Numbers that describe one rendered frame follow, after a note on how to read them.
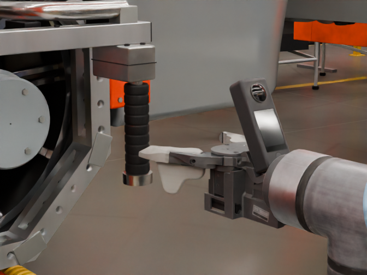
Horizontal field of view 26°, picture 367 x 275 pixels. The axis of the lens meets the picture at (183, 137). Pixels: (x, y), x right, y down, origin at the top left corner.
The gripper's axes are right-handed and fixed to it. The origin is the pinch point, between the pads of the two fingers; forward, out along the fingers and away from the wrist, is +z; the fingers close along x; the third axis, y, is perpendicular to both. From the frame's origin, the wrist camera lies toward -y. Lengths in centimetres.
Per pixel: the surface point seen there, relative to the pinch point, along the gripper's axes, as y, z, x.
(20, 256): 23.2, 29.7, -9.0
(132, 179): 7.0, 8.3, -2.1
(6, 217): 19.4, 38.5, -6.5
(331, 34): 24, 250, 343
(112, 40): -12.9, 10.9, -3.3
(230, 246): 82, 124, 131
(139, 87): -6.4, 7.8, -1.0
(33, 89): -6.5, 15.4, -13.6
